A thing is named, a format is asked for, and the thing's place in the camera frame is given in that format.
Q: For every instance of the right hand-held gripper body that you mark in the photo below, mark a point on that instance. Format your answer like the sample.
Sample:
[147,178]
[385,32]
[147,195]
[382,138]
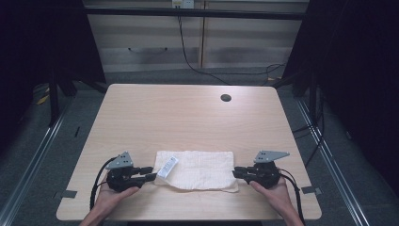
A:
[265,175]

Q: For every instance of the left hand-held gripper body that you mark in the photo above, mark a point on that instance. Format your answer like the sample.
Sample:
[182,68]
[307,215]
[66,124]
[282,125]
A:
[120,179]

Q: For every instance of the cream cloth with white label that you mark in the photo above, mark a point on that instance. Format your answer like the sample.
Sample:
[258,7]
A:
[200,171]

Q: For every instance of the person's left hand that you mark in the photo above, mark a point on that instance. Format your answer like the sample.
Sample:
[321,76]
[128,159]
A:
[108,197]

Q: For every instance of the person's right hand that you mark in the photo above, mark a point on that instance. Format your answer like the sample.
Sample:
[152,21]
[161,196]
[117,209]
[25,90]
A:
[277,197]

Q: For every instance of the grey tape strip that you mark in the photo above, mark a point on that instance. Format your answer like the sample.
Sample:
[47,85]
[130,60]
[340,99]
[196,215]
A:
[69,194]
[311,190]

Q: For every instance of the small black floor tape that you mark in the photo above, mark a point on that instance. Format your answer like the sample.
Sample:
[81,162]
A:
[77,132]

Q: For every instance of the black metal stand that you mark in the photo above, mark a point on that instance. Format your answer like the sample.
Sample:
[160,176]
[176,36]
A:
[54,100]
[312,97]

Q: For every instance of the black curtain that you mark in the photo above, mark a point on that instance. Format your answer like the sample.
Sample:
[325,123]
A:
[360,78]
[37,47]

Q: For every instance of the metal floor rail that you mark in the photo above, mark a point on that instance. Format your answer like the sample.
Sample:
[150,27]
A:
[31,163]
[332,157]

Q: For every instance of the black horizontal frame bar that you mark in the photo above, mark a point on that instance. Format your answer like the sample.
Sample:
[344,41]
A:
[194,13]

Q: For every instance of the white wall socket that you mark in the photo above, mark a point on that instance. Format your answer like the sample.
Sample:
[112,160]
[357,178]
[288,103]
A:
[183,3]

